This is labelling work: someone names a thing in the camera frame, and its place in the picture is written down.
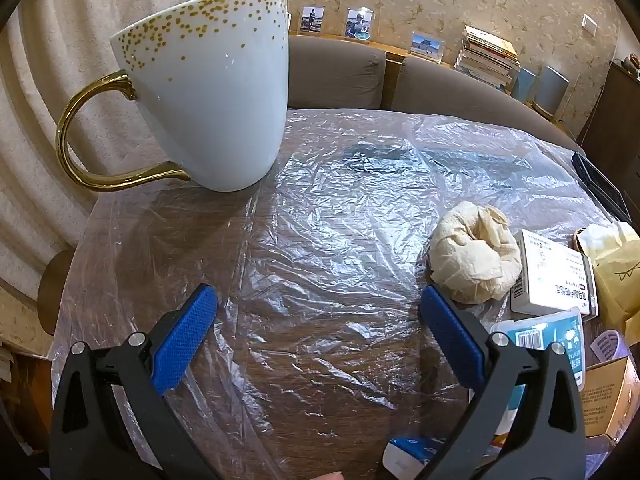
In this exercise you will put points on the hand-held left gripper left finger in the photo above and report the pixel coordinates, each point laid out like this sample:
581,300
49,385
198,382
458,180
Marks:
185,335

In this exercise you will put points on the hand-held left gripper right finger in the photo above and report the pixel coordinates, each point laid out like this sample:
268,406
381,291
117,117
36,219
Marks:
450,335

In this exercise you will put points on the blue white plastic floss box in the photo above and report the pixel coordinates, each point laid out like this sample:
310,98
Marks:
545,332

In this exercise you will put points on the white medicine box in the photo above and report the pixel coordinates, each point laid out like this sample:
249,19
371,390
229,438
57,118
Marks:
550,280

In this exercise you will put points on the gold cardboard box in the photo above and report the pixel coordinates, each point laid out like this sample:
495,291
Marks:
607,395

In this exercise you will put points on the white blue small packet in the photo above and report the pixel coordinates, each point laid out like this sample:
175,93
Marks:
407,457

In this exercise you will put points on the round tan stool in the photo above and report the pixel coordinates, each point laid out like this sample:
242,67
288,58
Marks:
56,290

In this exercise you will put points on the yellow paper bag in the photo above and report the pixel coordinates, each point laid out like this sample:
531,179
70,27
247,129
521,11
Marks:
615,270

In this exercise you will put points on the dark object under plastic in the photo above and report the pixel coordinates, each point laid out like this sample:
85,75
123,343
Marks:
375,157

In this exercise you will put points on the black tablet case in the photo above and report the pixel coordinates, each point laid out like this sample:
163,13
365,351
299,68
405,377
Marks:
597,185

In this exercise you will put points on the white mug with gold dots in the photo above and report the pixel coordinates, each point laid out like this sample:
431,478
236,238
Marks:
215,110

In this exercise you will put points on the brown fabric sofa section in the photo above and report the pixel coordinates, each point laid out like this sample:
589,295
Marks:
335,75
475,105

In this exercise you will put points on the grey speaker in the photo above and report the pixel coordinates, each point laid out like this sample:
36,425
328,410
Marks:
550,90

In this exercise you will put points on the stack of books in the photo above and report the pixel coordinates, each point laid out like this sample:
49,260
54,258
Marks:
487,60

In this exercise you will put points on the dark wooden cabinet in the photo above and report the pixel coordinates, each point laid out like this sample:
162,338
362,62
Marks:
615,110

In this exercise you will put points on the grey sofa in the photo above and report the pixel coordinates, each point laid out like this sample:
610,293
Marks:
395,52

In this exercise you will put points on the beige curtain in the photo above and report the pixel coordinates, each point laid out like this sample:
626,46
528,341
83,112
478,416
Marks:
75,50

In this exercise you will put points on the small ornament on cabinet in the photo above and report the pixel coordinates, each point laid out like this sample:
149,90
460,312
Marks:
631,62

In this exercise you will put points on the small photo frame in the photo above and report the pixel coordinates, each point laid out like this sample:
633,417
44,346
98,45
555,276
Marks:
426,46
359,22
311,20

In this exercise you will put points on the white wall switch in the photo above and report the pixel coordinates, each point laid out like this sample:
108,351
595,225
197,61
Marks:
590,22

